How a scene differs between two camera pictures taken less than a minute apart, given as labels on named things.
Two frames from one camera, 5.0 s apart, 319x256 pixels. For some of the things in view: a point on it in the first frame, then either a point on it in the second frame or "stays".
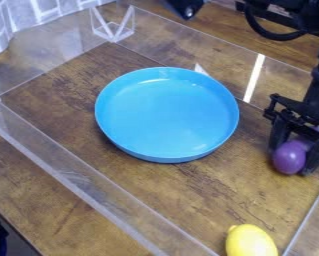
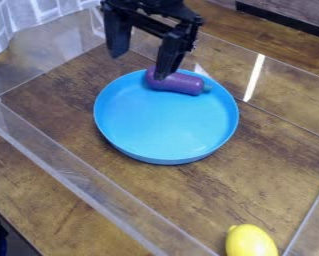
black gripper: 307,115 → 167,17
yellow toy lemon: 247,240 stays
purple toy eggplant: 290,156 → 177,82
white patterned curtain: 13,15 stays
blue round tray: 165,115 stays
